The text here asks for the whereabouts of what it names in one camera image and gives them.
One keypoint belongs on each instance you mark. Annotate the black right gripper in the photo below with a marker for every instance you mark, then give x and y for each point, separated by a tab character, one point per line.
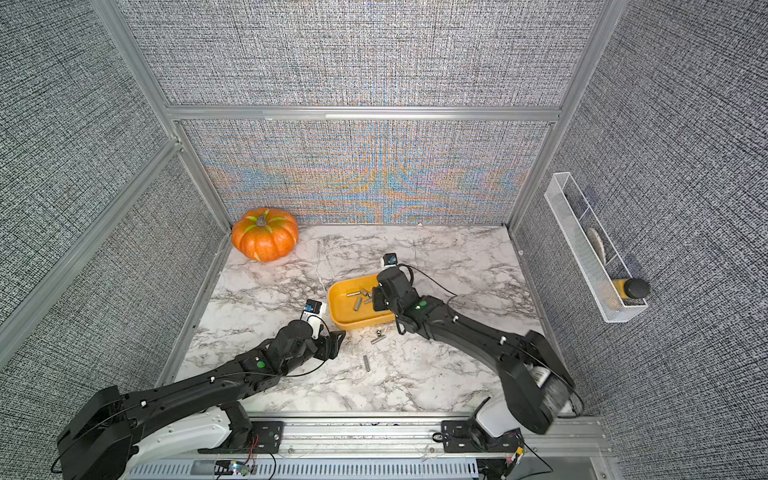
378	297

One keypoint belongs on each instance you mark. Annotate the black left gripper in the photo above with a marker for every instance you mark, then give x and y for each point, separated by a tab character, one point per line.
333	344

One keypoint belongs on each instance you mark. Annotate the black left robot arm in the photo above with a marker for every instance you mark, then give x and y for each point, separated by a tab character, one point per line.
104	434

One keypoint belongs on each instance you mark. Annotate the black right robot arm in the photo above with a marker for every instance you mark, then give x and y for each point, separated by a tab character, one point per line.
536	384

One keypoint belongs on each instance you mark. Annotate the yellow plastic storage box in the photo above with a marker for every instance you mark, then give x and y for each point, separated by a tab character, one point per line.
351	304

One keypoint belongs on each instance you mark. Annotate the silver socket on desk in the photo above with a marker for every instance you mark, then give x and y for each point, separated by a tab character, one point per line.
380	335

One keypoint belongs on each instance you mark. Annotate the orange decorative pumpkin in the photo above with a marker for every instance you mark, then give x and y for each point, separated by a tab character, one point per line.
265	234

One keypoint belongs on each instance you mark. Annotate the round beige brush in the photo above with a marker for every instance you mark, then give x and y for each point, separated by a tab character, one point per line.
597	244

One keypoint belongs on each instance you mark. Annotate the yellow bottle black cap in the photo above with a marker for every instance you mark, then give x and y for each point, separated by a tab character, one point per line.
632	288

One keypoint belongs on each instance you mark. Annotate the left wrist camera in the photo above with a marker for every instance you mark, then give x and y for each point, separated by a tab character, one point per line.
312	314

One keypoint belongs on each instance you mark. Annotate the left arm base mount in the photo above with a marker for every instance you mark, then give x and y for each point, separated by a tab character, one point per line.
247	435

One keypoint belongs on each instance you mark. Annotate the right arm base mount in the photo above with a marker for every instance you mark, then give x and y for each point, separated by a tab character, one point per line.
489	429

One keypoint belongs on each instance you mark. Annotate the clear wall-mounted shelf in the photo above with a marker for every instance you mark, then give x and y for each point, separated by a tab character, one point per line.
574	214

